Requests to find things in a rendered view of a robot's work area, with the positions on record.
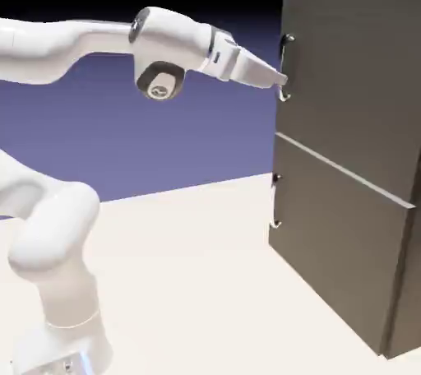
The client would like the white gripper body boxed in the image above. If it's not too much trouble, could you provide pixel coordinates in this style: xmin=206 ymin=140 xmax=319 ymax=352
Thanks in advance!
xmin=228 ymin=46 xmax=289 ymax=89

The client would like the long curved metal handle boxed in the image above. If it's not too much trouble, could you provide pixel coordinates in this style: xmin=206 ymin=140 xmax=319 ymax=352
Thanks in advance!
xmin=278 ymin=33 xmax=296 ymax=103

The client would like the large dark grey cabinet door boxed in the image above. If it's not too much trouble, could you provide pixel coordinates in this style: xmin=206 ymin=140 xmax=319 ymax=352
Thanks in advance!
xmin=275 ymin=0 xmax=421 ymax=205

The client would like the dark grey cabinet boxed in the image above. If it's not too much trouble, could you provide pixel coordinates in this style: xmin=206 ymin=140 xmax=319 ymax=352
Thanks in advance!
xmin=268 ymin=0 xmax=421 ymax=360

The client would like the small dark grey cabinet door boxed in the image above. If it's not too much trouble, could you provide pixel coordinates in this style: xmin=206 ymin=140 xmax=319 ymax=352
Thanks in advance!
xmin=268 ymin=133 xmax=418 ymax=357

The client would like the short curved metal handle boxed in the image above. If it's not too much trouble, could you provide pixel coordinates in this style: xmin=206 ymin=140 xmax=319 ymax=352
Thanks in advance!
xmin=268 ymin=173 xmax=283 ymax=230

